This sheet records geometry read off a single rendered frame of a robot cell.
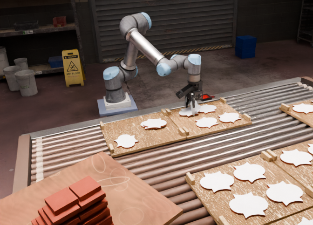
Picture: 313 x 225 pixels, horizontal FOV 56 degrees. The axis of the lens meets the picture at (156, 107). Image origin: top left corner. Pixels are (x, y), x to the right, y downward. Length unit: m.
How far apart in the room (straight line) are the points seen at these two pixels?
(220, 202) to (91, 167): 0.53
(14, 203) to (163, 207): 0.53
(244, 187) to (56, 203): 0.76
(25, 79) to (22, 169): 3.66
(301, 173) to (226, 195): 0.37
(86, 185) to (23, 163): 0.73
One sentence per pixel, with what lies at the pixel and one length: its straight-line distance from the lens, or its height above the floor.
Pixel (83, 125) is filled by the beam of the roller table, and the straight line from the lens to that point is 1.87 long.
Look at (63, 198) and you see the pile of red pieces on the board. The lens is 0.88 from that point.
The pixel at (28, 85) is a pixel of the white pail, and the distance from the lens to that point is 5.16.
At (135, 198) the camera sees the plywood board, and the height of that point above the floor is 1.04.
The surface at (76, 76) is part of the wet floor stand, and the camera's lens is 5.21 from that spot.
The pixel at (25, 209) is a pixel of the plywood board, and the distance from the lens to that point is 1.17.
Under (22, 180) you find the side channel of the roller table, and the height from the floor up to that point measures 0.95.
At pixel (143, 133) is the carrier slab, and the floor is 0.94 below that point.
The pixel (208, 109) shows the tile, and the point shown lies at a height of 0.95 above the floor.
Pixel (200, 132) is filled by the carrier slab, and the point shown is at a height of 0.94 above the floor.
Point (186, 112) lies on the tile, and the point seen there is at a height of 0.95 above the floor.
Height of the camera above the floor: 1.77
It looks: 25 degrees down
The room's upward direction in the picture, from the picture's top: 4 degrees counter-clockwise
